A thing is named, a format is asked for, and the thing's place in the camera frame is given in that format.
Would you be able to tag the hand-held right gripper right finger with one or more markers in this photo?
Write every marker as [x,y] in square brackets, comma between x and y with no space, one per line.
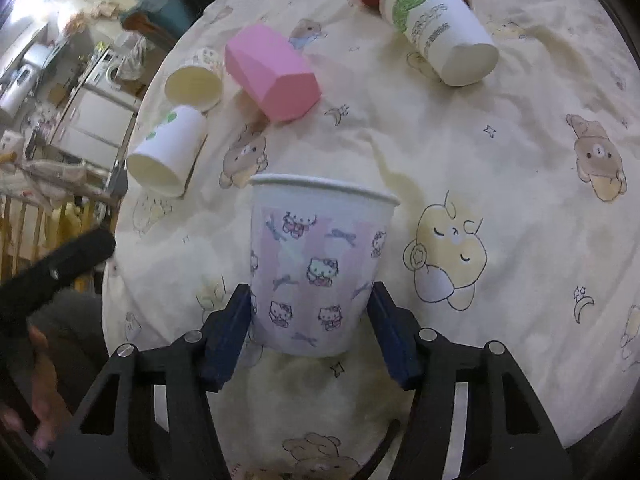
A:
[396,342]

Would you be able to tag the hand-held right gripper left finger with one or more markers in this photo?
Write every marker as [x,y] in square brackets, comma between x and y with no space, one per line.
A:
[226,342]

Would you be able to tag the cartoon cat print paper cup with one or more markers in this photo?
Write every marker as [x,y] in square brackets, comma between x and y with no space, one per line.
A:
[310,270]

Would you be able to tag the white green-dotted paper cup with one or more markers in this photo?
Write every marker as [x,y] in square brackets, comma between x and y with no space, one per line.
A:
[167,150]

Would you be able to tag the small yellow patterned paper cup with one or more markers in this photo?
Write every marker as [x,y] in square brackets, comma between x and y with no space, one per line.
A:
[194,87]

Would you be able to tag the pink faceted cup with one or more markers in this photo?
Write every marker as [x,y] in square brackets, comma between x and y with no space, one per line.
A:
[270,67]

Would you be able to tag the tall white green-print paper cup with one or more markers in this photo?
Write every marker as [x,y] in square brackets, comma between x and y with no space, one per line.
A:
[440,30]

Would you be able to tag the person's left hand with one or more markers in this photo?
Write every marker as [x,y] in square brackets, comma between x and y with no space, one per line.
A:
[47,385]

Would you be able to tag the dark grey clothing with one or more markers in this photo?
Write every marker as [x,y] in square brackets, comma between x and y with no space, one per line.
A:
[75,330]

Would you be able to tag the white cabinet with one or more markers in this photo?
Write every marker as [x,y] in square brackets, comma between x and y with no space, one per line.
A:
[97,115]

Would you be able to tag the cream bear print blanket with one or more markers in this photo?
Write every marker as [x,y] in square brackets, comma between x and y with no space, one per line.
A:
[500,210]

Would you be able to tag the teal storage bin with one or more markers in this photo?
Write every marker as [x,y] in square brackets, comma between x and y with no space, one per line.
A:
[165,7]

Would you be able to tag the wooden crib rail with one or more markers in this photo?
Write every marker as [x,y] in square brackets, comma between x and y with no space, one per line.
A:
[35,230]

